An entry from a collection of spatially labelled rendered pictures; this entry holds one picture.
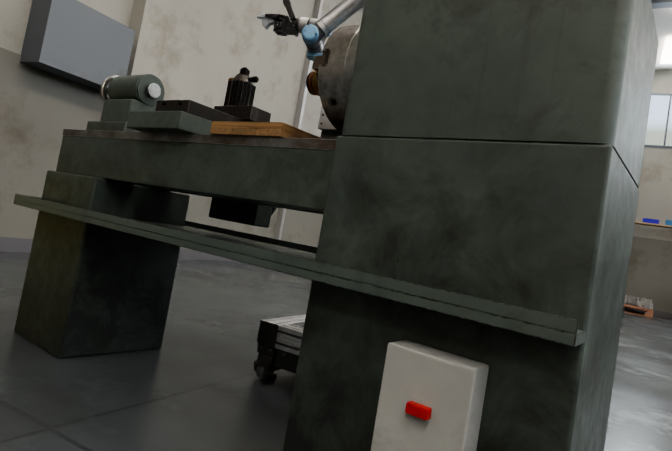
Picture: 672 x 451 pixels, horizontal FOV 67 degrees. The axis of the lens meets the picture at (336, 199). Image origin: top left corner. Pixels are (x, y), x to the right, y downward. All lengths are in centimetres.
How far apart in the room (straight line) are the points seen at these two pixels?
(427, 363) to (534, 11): 71
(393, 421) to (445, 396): 12
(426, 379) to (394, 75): 66
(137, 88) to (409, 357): 165
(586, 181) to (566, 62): 23
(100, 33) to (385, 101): 407
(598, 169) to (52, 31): 436
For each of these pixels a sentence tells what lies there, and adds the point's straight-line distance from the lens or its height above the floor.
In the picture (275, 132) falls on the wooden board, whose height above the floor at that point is 88.
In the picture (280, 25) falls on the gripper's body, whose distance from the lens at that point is 253.
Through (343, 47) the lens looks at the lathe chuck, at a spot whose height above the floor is 112.
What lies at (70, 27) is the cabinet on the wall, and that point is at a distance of 490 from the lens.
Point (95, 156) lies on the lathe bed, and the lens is 220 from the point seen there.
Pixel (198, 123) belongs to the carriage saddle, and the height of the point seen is 90.
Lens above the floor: 64
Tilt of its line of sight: 3 degrees up
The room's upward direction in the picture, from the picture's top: 10 degrees clockwise
